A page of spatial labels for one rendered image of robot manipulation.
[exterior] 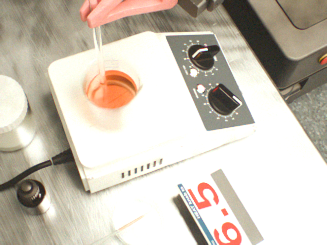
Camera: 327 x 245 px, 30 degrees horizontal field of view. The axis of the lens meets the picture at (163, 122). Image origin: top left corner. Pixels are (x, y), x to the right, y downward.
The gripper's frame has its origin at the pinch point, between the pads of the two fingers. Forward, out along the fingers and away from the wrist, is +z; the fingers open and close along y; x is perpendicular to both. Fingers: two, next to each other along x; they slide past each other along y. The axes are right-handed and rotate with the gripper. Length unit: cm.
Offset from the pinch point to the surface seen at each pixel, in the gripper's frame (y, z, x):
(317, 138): 16, -50, 101
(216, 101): 7.3, -9.0, 20.2
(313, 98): 9, -58, 101
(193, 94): 5.2, -7.6, 19.3
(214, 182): 12.6, -3.9, 25.4
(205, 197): 13.3, -1.6, 23.5
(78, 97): -2.0, 1.7, 16.9
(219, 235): 17.0, 0.5, 22.8
